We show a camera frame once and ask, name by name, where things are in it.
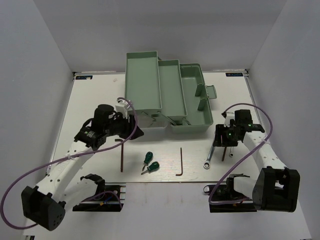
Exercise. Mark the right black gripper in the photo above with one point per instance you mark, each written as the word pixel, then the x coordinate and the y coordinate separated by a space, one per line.
pixel 220 130

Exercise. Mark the green plastic toolbox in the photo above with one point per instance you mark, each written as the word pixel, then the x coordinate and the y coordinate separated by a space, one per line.
pixel 168 93

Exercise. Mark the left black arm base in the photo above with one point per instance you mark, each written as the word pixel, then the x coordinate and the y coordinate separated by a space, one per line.
pixel 107 202

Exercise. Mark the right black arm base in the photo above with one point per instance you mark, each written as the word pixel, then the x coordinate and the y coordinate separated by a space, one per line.
pixel 222 195

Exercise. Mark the large ratchet wrench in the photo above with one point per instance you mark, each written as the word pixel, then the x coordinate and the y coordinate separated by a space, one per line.
pixel 207 163

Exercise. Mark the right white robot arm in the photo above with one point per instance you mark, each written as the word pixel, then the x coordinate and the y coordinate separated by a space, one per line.
pixel 276 187

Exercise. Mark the left long hex key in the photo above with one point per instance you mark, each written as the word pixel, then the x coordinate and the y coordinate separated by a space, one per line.
pixel 121 154

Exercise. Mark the right blue corner label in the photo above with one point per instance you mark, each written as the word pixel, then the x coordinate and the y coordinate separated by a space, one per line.
pixel 234 74

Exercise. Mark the middle hex key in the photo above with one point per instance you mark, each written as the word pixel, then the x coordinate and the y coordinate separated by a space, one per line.
pixel 181 164

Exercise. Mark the blue corner label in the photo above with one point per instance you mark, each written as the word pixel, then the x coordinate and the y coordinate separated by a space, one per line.
pixel 234 74
pixel 83 77

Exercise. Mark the green stubby screwdriver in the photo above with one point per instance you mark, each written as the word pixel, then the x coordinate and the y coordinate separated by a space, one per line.
pixel 153 167
pixel 147 159

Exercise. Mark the right red hex key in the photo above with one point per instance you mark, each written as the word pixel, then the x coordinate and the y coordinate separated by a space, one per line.
pixel 224 154

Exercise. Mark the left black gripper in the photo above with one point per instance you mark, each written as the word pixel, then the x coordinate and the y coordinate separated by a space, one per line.
pixel 128 125

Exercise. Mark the small combination wrench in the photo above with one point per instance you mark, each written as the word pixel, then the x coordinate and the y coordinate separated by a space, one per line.
pixel 231 153

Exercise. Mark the left blue corner label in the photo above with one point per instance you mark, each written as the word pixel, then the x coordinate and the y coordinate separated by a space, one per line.
pixel 83 77

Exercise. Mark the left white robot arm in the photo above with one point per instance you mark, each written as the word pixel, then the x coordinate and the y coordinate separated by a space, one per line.
pixel 48 201

